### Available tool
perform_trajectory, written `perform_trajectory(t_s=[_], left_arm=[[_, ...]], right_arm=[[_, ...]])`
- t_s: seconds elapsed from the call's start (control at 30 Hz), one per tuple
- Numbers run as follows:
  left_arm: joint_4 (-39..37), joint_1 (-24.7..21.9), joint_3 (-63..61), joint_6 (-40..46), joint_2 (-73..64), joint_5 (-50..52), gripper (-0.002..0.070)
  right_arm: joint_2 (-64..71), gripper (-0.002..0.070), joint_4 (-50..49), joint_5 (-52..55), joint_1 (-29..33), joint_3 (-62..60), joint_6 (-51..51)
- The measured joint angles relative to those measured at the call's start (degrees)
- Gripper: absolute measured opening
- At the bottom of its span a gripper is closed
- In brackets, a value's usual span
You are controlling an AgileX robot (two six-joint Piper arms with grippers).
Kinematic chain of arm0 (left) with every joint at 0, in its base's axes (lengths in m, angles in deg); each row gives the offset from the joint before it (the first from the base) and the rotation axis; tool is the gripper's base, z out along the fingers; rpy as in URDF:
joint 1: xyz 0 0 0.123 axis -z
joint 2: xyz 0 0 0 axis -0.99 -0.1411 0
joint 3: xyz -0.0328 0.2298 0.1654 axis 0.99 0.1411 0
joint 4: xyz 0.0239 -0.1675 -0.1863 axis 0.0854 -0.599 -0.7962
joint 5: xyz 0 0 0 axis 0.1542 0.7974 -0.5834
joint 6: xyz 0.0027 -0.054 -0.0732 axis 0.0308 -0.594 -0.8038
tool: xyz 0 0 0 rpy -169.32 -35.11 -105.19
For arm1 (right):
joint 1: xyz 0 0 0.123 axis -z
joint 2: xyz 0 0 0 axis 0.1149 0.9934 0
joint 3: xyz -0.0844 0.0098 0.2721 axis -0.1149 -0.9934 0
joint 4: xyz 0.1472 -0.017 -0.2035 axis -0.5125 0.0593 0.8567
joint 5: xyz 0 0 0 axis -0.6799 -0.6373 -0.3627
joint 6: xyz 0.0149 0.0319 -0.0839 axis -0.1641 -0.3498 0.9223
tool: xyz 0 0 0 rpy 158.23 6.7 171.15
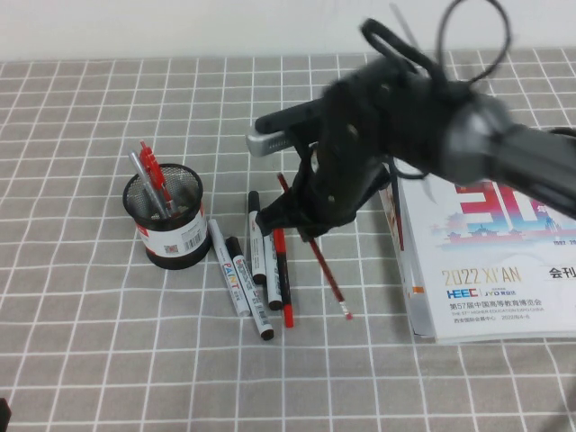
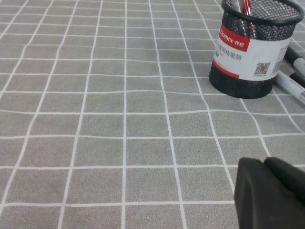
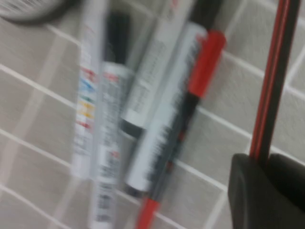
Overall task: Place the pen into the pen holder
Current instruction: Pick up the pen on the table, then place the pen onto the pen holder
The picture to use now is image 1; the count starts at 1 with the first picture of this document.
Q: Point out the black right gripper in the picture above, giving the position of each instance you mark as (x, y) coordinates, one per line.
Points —
(351, 148)

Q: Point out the dark red pencil with eraser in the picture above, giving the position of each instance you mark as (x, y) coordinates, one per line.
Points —
(328, 274)

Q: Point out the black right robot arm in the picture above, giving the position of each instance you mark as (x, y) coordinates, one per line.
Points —
(495, 135)

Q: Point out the red and black pen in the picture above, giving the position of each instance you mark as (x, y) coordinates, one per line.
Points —
(283, 279)

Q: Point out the black mesh pen holder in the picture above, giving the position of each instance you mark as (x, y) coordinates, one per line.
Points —
(175, 245)

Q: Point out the red ballpoint pen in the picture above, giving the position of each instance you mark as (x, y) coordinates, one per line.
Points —
(150, 168)

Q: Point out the silver ballpoint pen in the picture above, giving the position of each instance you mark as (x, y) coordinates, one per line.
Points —
(139, 173)

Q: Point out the white marker with black cap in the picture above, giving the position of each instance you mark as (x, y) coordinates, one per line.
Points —
(272, 274)
(256, 252)
(252, 297)

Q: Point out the white paint marker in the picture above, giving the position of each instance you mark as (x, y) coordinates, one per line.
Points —
(229, 270)

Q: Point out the booklet with dark spine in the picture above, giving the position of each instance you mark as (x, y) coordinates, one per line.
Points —
(395, 220)

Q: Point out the white booklet with orange tab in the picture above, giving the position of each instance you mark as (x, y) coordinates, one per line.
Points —
(416, 310)

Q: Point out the grey checked tablecloth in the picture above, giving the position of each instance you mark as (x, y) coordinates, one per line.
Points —
(315, 387)

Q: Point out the white HEEC booklet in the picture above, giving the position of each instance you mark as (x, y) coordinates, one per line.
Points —
(486, 279)

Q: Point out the dark object at table edge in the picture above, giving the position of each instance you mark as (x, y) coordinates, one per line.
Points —
(3, 410)

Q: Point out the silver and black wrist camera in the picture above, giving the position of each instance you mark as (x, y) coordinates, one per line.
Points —
(270, 144)

